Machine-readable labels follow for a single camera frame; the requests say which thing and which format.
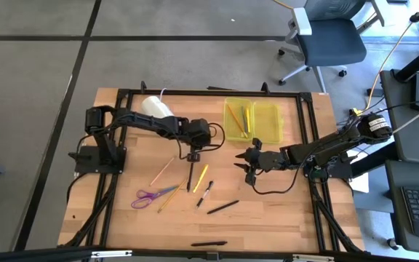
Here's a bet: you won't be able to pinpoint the yellow pencil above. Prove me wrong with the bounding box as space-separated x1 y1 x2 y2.
156 178 189 214

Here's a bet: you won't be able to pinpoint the short black stylus pen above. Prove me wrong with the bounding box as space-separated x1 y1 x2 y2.
186 162 196 193

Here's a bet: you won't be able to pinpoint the translucent yellow-green supply box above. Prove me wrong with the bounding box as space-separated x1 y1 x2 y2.
223 96 284 144

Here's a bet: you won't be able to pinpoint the matte black pen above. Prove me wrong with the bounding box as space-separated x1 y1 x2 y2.
206 199 241 215

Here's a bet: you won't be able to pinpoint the white paper sheet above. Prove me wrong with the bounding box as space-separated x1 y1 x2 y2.
346 150 371 194

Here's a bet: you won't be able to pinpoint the purple scissors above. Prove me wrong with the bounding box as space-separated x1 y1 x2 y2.
130 185 180 210

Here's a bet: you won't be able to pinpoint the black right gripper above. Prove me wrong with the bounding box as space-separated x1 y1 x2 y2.
234 148 286 186

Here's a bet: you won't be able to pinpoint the black marker pen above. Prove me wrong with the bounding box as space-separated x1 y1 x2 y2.
190 240 229 248

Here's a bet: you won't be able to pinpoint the pale wooden pencil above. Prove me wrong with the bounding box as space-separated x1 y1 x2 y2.
148 156 176 188

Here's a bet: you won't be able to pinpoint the black bar with silver brackets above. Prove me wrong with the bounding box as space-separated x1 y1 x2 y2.
0 246 419 262

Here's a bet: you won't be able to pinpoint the grey office chair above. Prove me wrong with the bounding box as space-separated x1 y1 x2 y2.
277 0 386 94

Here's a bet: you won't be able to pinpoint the dark grey side desk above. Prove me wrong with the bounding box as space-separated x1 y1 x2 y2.
379 68 419 167

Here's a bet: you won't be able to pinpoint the dark grey pen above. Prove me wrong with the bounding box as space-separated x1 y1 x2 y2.
241 106 249 134

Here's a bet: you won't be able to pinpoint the black pen with clear barrel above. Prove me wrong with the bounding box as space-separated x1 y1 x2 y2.
195 180 215 210

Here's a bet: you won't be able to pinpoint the orange pencil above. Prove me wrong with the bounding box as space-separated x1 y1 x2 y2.
226 104 249 140

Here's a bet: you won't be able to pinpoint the dark grey keyboard desk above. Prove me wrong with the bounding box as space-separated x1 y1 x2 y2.
384 159 419 256

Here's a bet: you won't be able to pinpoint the tan cable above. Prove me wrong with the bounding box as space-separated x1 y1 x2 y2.
364 2 419 114

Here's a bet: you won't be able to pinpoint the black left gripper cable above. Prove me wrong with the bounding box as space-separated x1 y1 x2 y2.
175 122 226 161

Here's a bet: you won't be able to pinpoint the black metal table frame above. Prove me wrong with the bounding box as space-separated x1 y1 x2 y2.
58 80 367 255

